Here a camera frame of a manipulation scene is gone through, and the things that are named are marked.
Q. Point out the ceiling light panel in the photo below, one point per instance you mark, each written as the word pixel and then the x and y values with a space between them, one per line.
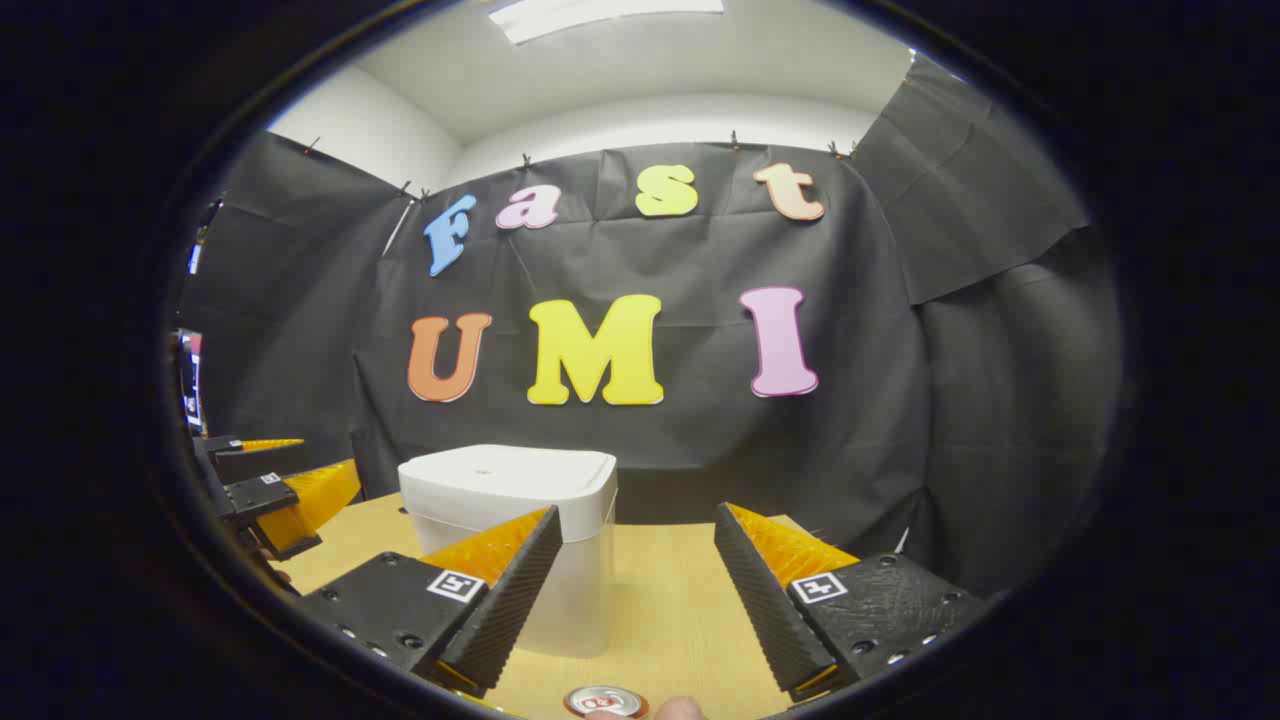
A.
pixel 600 15

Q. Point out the red pop can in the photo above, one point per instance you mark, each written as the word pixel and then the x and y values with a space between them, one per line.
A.
pixel 605 700

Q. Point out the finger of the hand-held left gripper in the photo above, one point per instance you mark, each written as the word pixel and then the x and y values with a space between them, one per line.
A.
pixel 250 462
pixel 262 495

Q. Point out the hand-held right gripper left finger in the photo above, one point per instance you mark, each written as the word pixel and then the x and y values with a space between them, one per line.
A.
pixel 520 590

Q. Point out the black backdrop cloth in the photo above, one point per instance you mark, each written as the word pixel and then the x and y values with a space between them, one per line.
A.
pixel 860 400

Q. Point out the row of cloth clips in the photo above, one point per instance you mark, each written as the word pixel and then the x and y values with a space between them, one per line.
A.
pixel 525 160

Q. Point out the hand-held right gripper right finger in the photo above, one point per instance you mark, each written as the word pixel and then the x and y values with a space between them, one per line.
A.
pixel 760 600

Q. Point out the wooden desktop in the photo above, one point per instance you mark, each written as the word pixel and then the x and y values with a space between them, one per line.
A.
pixel 660 620

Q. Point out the computer monitor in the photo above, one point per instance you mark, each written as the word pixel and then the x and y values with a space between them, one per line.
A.
pixel 190 385

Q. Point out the white desktop garbage bin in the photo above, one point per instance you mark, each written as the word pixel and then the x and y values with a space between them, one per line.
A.
pixel 500 480

